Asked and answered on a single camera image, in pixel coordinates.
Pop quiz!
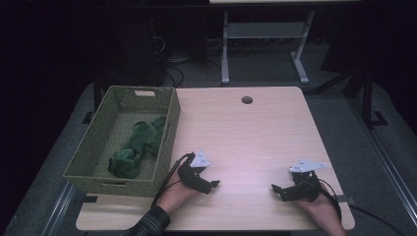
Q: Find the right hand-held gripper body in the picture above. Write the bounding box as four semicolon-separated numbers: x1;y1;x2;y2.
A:
284;158;327;203

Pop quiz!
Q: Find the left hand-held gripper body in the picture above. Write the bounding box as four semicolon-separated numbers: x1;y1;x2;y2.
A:
177;149;212;195

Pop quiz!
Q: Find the green fleece garment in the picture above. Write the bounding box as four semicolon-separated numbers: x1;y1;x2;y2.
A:
107;114;167;180

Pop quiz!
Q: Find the green woven basket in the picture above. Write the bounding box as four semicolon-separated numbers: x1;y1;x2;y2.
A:
62;85;182;199

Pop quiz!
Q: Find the person's right hand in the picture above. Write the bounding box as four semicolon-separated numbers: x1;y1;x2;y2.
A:
296;183;341;221

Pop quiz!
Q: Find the person's left hand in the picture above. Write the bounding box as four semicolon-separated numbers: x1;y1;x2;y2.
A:
156;168;201;214

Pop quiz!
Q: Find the black metal stand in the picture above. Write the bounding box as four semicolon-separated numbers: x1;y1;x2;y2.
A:
360;68;389;130
81;73;102;126

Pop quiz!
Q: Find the black equipment box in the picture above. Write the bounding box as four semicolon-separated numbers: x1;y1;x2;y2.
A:
97;13;165;87

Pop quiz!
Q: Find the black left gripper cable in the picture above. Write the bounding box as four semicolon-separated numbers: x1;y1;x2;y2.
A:
150;151;195;208

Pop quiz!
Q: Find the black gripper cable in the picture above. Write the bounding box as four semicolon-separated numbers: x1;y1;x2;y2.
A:
315;177;343;222
150;151;195;208

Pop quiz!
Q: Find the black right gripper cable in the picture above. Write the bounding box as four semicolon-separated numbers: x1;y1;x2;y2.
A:
315;177;343;222

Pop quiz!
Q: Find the dark table edge strap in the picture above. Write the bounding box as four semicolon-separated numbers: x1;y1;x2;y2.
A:
337;195;357;207
75;195;98;206

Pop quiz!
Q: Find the black floor cable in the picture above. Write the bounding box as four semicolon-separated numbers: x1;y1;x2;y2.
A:
347;205;407;236

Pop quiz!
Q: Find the metal floor rail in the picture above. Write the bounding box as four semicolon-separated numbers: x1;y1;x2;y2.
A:
347;97;417;218
42;181;79;236

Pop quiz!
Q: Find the tangle of floor cables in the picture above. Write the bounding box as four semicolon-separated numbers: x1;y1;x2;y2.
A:
150;32;224;88

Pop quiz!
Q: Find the grey metal desk frame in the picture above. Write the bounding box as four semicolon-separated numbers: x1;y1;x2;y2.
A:
220;9;316;87

